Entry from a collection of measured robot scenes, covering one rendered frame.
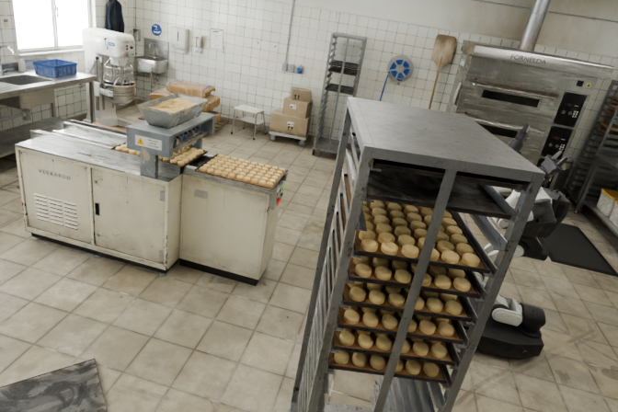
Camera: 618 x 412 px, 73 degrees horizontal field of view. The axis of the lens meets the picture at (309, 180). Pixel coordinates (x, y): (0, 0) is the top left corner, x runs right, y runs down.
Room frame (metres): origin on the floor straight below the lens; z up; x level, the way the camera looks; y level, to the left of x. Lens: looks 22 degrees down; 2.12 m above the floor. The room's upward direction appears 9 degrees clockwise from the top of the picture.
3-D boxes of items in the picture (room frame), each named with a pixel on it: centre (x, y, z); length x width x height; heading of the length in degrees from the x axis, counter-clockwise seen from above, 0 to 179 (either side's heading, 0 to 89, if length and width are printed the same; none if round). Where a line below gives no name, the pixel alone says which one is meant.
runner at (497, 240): (1.36, -0.55, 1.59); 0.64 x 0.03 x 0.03; 2
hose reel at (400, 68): (6.64, -1.09, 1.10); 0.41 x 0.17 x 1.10; 81
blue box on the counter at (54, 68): (5.10, 3.31, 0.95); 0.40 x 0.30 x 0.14; 174
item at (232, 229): (2.95, 0.58, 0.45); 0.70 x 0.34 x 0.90; 80
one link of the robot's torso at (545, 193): (2.61, -1.53, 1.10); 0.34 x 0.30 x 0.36; 171
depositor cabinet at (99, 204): (3.12, 1.54, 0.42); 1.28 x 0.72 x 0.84; 80
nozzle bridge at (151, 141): (3.04, 1.07, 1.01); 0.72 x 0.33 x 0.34; 170
